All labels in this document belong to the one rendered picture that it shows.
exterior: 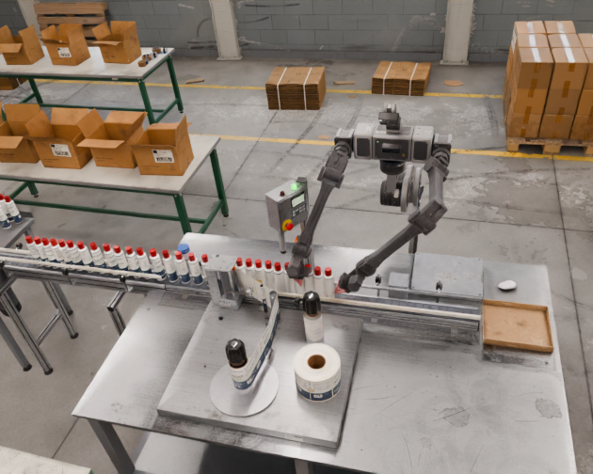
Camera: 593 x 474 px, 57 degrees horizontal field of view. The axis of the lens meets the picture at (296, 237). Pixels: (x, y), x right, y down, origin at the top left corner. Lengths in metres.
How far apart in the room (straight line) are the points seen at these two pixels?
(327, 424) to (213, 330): 0.77
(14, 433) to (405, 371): 2.48
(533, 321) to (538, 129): 3.16
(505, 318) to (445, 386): 0.52
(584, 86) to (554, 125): 0.43
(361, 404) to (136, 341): 1.17
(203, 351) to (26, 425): 1.60
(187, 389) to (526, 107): 4.19
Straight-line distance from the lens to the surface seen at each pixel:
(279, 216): 2.51
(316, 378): 2.30
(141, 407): 2.63
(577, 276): 4.46
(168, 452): 3.20
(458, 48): 7.74
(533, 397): 2.59
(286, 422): 2.37
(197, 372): 2.60
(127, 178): 4.29
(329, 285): 2.70
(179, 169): 4.12
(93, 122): 4.56
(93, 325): 4.31
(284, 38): 8.13
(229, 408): 2.44
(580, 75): 5.57
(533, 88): 5.55
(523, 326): 2.84
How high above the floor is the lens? 2.88
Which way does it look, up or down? 39 degrees down
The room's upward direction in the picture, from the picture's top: 6 degrees counter-clockwise
